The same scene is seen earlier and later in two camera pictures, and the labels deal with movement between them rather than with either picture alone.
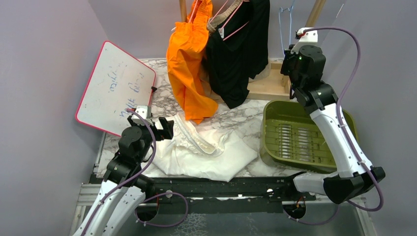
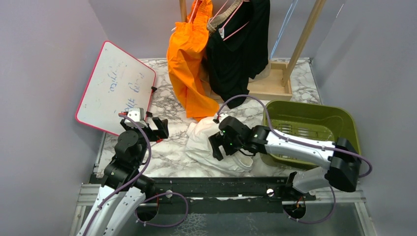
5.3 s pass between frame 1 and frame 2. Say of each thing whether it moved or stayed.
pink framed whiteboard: stayed
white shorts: moved
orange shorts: stayed
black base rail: stayed
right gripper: moved
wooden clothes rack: stayed
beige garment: stayed
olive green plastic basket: stayed
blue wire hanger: moved
